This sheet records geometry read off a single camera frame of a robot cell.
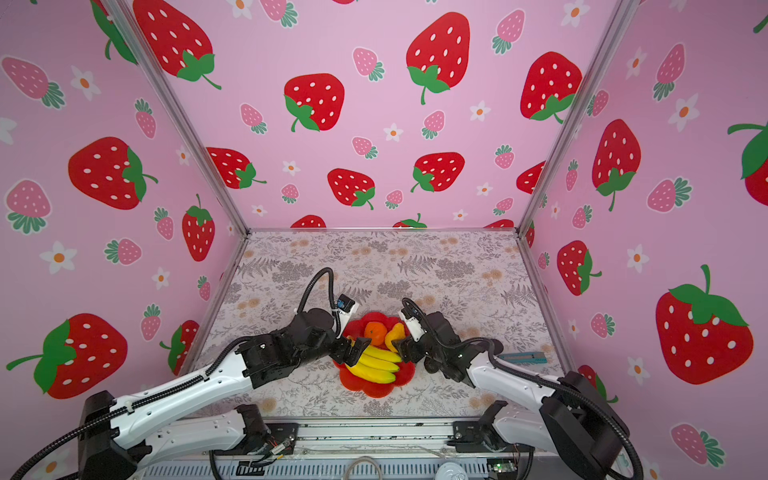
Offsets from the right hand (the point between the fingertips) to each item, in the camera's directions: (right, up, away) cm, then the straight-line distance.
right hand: (401, 334), depth 84 cm
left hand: (-11, +4, -11) cm, 15 cm away
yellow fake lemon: (-2, 0, +2) cm, 3 cm away
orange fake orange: (-7, 0, +2) cm, 7 cm away
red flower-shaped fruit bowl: (-14, -13, -2) cm, 19 cm away
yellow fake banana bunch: (-7, -8, -2) cm, 11 cm away
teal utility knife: (+38, -8, +4) cm, 38 cm away
